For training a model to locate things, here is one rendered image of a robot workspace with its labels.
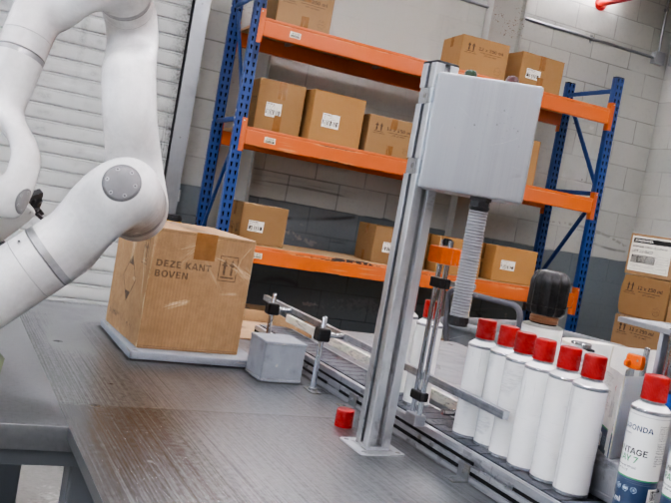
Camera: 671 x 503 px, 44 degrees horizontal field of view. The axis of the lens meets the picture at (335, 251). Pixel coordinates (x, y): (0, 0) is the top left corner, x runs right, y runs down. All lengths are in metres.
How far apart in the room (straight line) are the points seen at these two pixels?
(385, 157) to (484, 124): 4.04
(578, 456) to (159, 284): 1.00
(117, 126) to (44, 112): 4.02
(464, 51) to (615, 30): 2.07
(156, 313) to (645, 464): 1.11
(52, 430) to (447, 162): 0.74
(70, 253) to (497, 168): 0.73
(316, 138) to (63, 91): 1.62
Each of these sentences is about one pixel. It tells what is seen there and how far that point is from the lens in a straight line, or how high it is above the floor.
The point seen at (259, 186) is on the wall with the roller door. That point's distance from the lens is 5.98.
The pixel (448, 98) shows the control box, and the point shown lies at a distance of 1.38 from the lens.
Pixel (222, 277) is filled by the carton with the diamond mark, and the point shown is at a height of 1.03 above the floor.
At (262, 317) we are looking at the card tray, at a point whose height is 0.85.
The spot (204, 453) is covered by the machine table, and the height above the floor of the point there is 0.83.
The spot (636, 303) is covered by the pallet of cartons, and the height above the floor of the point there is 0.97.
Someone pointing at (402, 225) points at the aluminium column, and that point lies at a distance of 1.42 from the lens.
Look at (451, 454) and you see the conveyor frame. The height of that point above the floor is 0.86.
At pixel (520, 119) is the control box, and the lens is 1.38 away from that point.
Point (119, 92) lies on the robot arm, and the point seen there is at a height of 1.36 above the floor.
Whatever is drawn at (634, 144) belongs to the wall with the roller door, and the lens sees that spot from 7.66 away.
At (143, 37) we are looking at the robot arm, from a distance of 1.70.
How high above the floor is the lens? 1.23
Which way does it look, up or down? 3 degrees down
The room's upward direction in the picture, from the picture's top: 10 degrees clockwise
